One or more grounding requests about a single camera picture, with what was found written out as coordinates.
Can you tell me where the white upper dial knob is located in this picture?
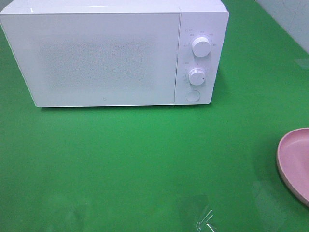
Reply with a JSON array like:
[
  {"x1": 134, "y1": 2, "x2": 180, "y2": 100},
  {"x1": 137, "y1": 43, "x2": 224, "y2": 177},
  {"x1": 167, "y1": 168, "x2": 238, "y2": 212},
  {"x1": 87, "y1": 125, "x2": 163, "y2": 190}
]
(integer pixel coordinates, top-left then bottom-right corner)
[{"x1": 192, "y1": 35, "x2": 211, "y2": 58}]

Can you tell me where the white dial knob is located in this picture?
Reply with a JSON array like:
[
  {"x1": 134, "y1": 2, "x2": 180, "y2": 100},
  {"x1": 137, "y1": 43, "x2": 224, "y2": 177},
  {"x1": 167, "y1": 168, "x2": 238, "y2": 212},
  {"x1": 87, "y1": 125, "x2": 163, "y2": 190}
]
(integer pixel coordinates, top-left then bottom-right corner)
[
  {"x1": 192, "y1": 35, "x2": 211, "y2": 58},
  {"x1": 188, "y1": 68, "x2": 206, "y2": 86}
]

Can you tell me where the clear tape patch front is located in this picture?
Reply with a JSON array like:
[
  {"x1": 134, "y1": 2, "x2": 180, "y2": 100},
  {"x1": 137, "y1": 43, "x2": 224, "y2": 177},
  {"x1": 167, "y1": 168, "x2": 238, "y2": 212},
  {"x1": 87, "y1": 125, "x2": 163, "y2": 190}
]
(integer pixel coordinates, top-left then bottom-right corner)
[{"x1": 193, "y1": 193, "x2": 220, "y2": 232}]

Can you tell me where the round white door-release button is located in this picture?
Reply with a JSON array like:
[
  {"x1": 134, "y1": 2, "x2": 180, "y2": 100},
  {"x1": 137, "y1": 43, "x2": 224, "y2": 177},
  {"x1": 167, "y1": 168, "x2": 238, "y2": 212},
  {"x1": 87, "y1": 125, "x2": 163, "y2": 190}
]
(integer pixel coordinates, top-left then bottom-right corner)
[{"x1": 186, "y1": 90, "x2": 200, "y2": 102}]

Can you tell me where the white microwave door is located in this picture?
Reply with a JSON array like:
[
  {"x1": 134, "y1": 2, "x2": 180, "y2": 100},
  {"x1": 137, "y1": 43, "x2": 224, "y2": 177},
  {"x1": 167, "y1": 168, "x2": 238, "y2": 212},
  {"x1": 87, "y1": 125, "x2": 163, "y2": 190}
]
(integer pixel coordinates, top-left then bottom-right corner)
[{"x1": 0, "y1": 13, "x2": 180, "y2": 107}]

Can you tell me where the pink round plate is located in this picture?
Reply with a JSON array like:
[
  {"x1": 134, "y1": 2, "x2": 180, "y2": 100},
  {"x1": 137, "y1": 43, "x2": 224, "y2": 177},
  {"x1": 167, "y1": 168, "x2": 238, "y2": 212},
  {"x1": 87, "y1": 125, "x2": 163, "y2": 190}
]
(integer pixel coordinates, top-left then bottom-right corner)
[{"x1": 276, "y1": 127, "x2": 309, "y2": 206}]

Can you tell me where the white microwave oven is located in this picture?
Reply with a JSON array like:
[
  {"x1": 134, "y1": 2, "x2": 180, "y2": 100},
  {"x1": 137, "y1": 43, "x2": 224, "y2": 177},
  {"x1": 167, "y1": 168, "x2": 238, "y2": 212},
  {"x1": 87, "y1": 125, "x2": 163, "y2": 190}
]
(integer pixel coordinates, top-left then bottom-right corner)
[{"x1": 0, "y1": 0, "x2": 229, "y2": 105}]

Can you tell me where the green table mat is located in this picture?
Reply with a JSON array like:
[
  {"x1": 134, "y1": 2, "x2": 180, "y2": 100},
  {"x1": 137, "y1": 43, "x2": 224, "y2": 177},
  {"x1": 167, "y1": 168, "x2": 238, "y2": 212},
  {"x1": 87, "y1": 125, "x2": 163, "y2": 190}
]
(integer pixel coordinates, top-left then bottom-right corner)
[{"x1": 0, "y1": 0, "x2": 309, "y2": 232}]

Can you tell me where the white lower dial knob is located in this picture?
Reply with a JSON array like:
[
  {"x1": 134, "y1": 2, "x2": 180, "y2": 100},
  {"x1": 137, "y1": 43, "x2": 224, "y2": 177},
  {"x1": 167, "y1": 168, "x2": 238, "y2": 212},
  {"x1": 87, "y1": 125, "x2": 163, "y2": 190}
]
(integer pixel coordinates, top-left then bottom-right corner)
[{"x1": 188, "y1": 68, "x2": 206, "y2": 86}]

